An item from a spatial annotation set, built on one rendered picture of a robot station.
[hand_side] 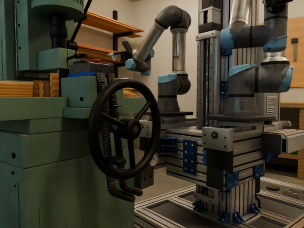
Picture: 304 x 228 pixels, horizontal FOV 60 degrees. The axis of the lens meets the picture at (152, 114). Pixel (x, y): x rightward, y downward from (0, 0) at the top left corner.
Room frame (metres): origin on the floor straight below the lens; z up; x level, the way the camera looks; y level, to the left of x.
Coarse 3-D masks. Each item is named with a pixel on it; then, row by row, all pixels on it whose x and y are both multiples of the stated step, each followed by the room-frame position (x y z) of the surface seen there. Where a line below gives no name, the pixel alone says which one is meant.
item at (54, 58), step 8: (56, 48) 0.91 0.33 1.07; (64, 48) 0.92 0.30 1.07; (40, 56) 0.97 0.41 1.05; (48, 56) 0.94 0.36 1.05; (56, 56) 0.91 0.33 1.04; (64, 56) 0.92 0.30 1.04; (40, 64) 0.97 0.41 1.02; (48, 64) 0.94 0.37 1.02; (56, 64) 0.91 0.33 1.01; (64, 64) 0.92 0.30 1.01
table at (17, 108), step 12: (0, 108) 0.64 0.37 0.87; (12, 108) 0.67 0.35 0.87; (24, 108) 0.69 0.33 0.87; (36, 108) 0.72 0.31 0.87; (48, 108) 0.74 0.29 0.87; (60, 108) 0.77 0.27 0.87; (72, 108) 0.75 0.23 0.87; (84, 108) 0.73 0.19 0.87; (108, 108) 0.80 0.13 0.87; (120, 108) 0.84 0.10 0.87; (132, 108) 1.02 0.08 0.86; (0, 120) 0.64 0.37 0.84
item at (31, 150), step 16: (0, 144) 0.77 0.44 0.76; (16, 144) 0.71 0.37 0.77; (32, 144) 0.70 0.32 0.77; (48, 144) 0.74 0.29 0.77; (64, 144) 0.78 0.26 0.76; (80, 144) 0.83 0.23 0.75; (112, 144) 0.94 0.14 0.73; (0, 160) 0.77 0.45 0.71; (16, 160) 0.71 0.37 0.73; (32, 160) 0.70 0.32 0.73; (48, 160) 0.74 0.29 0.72
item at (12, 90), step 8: (0, 88) 0.79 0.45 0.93; (8, 88) 0.81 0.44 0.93; (16, 88) 0.83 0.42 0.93; (24, 88) 0.85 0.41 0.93; (32, 88) 0.87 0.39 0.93; (0, 96) 0.79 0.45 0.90; (8, 96) 0.81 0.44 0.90; (16, 96) 0.83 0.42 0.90; (24, 96) 0.85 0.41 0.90; (32, 96) 0.87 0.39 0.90
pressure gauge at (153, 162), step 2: (156, 152) 1.04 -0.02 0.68; (144, 154) 1.02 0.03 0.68; (156, 154) 1.04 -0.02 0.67; (154, 156) 1.03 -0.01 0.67; (152, 158) 1.02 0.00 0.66; (154, 158) 1.03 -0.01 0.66; (156, 158) 1.04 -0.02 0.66; (152, 160) 1.02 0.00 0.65; (154, 160) 1.03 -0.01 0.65; (156, 160) 1.04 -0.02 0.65; (150, 162) 1.01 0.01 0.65; (152, 162) 1.02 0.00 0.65; (154, 162) 1.03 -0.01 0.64; (156, 162) 1.04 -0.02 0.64; (150, 164) 1.01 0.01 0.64; (152, 164) 1.02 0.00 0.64; (154, 164) 1.03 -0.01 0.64; (148, 166) 1.03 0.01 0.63; (152, 166) 1.02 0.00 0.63; (148, 168) 1.03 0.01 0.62; (148, 170) 1.03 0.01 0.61
